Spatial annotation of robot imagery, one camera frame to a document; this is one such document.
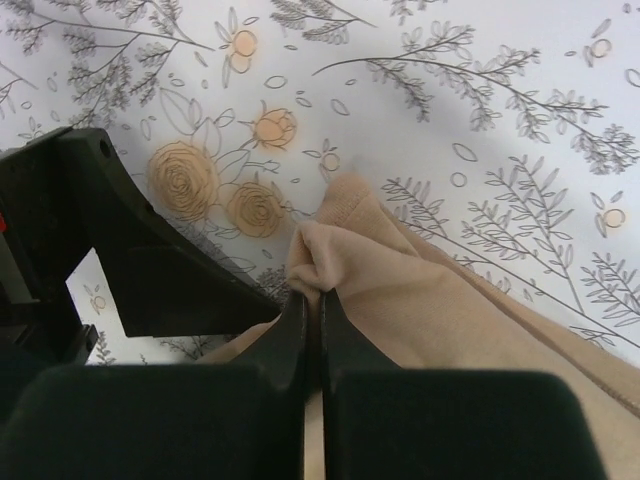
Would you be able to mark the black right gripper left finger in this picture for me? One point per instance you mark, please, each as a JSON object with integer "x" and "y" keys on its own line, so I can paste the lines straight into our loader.
{"x": 242, "y": 419}

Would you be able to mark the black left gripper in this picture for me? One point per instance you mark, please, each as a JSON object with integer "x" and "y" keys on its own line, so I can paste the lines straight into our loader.
{"x": 66, "y": 193}

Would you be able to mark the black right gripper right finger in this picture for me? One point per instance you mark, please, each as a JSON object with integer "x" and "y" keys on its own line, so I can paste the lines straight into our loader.
{"x": 382, "y": 421}

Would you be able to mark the floral patterned table mat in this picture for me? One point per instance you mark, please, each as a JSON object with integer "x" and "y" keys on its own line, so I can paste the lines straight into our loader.
{"x": 504, "y": 132}

